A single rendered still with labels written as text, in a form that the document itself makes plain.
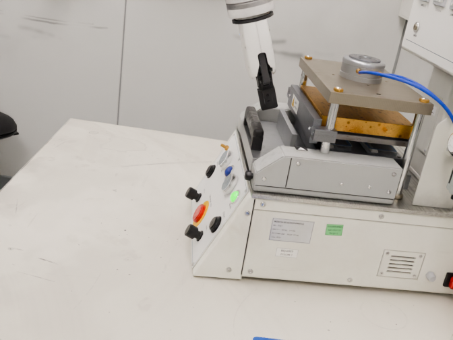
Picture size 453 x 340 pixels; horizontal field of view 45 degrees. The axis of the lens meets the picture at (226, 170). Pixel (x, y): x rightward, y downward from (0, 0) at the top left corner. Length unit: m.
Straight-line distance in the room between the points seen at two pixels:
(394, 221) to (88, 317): 0.54
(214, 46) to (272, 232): 1.59
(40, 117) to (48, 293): 1.82
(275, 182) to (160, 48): 1.63
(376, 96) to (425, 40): 0.24
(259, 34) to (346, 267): 0.44
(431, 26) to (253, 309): 0.62
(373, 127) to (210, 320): 0.43
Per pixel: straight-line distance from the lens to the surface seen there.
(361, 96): 0.94
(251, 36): 0.97
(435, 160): 1.01
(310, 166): 0.93
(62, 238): 1.10
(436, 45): 1.11
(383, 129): 1.00
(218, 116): 2.54
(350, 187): 0.97
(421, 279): 1.10
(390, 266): 1.06
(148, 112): 2.57
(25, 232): 1.12
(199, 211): 1.12
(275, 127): 1.15
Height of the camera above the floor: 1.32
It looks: 23 degrees down
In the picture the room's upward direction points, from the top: 9 degrees clockwise
